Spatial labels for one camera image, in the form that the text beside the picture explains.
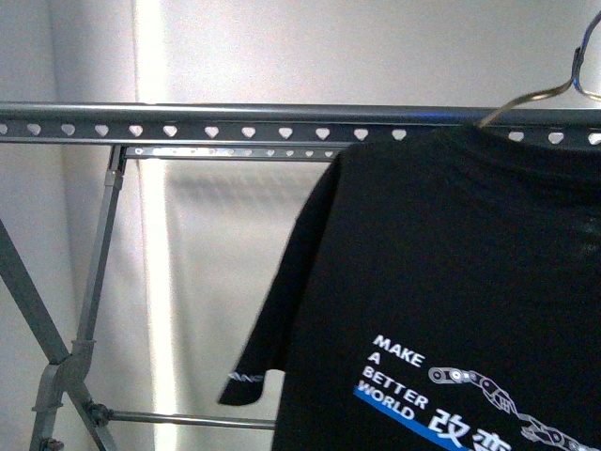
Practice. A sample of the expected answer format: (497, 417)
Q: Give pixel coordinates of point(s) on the black printed t-shirt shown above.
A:
(437, 293)

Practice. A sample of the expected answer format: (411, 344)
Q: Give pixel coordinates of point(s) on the metal wire hanger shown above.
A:
(552, 92)

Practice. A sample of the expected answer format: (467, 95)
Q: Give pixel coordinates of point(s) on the lower grey rack crossbar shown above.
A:
(188, 419)

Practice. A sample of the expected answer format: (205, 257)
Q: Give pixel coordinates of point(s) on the grey rack support leg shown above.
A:
(112, 185)

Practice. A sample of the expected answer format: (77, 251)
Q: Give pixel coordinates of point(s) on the grey crossing rack leg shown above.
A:
(42, 329)

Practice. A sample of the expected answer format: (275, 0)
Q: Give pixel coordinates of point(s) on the grey rear rack rail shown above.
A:
(261, 154)

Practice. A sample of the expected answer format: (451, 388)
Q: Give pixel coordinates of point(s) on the grey perforated front rack rail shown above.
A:
(243, 126)

